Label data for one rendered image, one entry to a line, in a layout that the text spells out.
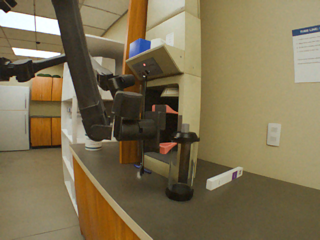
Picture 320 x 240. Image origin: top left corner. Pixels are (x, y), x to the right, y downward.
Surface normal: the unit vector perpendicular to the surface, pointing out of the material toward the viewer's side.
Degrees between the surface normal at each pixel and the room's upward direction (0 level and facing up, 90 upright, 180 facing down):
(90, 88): 100
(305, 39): 90
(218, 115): 90
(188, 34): 90
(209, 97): 90
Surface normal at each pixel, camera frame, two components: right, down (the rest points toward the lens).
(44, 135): 0.61, 0.07
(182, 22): -0.79, 0.00
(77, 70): 0.18, 0.30
